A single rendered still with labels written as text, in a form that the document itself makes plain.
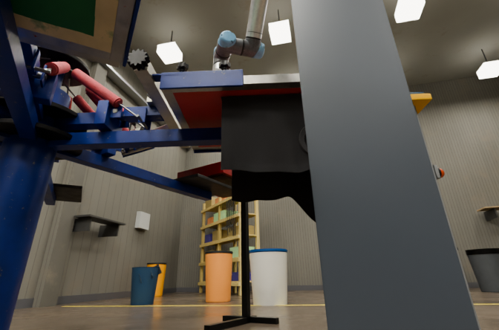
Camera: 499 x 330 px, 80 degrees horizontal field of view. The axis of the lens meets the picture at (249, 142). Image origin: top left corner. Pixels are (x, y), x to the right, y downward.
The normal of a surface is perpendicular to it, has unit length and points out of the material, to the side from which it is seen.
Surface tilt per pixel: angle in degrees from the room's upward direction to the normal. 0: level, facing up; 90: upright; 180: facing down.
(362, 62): 90
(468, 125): 90
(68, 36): 180
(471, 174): 90
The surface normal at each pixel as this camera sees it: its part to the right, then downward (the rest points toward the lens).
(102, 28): 0.02, 0.91
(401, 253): -0.22, -0.40
